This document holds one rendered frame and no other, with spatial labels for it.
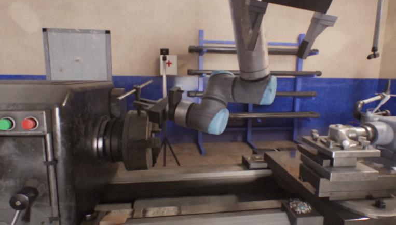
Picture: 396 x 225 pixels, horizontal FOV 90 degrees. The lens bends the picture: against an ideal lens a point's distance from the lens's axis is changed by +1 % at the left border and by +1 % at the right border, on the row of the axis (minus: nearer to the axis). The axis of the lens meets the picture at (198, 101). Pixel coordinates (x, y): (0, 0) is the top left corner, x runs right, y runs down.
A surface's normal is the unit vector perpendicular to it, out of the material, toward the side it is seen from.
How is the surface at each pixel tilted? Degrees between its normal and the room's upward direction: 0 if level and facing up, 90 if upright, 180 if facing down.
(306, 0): 114
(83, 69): 90
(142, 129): 55
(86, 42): 90
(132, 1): 90
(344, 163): 90
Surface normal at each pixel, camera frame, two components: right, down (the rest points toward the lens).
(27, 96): 0.09, -0.61
